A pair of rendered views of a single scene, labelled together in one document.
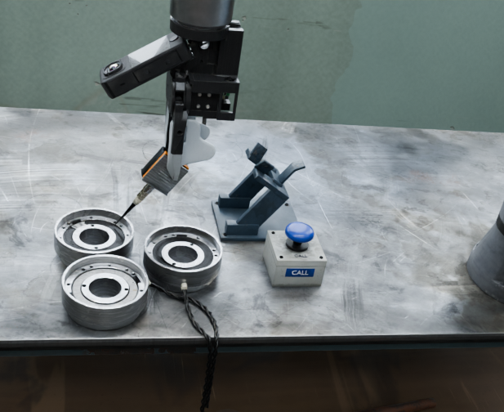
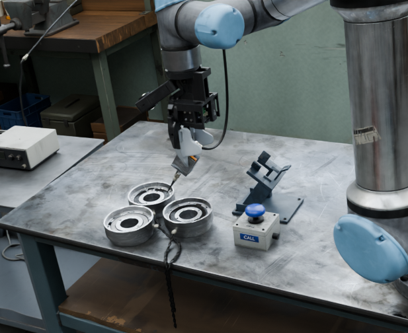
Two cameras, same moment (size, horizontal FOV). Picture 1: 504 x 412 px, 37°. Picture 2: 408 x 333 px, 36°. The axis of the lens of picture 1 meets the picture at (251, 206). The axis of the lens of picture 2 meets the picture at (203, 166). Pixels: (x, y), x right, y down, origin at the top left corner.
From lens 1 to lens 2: 78 cm
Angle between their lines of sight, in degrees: 41
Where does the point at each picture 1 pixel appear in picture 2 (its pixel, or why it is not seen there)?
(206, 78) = (185, 102)
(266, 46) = not seen: outside the picture
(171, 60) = (164, 91)
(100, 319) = (112, 237)
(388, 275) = (325, 255)
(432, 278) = not seen: hidden behind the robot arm
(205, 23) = (172, 69)
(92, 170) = (200, 164)
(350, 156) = not seen: hidden behind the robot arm
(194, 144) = (188, 143)
